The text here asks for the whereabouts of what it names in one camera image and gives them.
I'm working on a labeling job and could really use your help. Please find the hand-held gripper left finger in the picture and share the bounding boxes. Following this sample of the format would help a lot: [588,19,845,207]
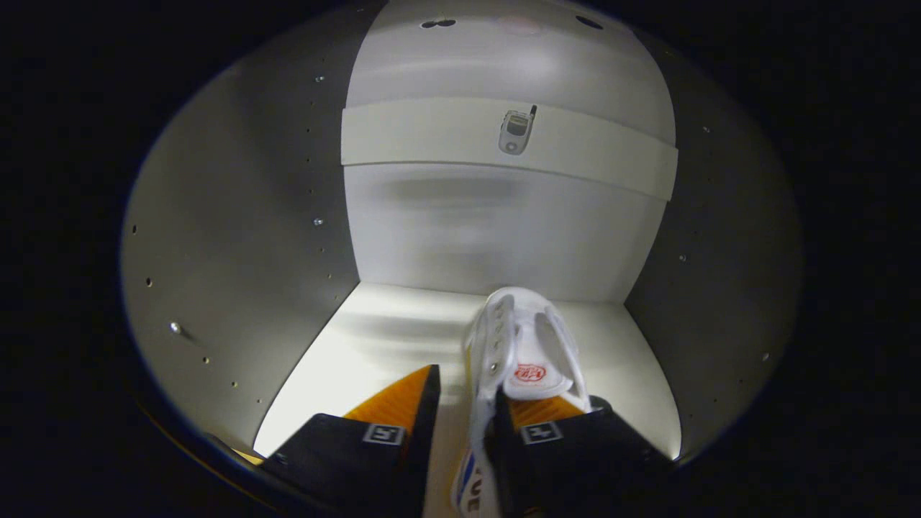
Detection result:
[263,363,441,518]

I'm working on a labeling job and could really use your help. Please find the white shoe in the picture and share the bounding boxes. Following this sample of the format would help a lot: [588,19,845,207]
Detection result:
[450,286,612,518]

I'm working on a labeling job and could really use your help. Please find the dark grey shoe cabinet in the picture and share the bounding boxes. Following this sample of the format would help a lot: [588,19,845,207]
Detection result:
[119,0,803,470]

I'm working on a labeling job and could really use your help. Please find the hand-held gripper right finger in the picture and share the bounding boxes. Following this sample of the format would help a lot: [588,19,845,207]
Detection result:
[486,392,673,518]

